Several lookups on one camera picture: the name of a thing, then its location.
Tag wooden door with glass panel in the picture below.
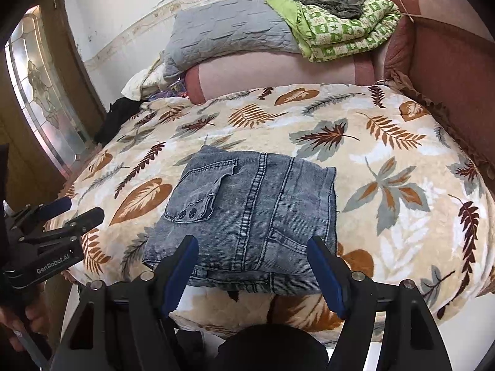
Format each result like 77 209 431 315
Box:
0 0 107 209

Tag person's left hand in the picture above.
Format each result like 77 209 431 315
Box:
0 283 52 352

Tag black round object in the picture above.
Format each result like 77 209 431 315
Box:
217 325 329 371

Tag purple printed cloth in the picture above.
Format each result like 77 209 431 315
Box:
149 79 190 103

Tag blue denim pants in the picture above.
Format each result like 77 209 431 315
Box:
142 145 339 296

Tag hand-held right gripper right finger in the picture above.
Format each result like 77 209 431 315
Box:
307 236 453 371

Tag cream cloth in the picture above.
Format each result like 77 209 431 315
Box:
122 60 171 101

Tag dark olive cloth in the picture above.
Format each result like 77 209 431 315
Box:
298 0 366 20

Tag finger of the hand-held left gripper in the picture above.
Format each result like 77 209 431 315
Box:
21 206 106 249
11 196 74 229

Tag leaf-printed beige blanket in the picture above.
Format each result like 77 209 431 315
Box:
44 83 495 350

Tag black cloth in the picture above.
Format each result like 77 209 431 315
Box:
93 96 148 145

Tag pink and brown bolster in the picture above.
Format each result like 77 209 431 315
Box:
185 48 387 105

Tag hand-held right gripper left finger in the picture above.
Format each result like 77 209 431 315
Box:
50 235 200 371

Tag green patterned folded blanket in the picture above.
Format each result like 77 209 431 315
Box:
265 0 403 63

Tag grey quilted pillow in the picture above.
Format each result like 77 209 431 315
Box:
162 0 302 80

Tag brown upholstered headboard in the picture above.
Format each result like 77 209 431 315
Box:
375 0 495 180

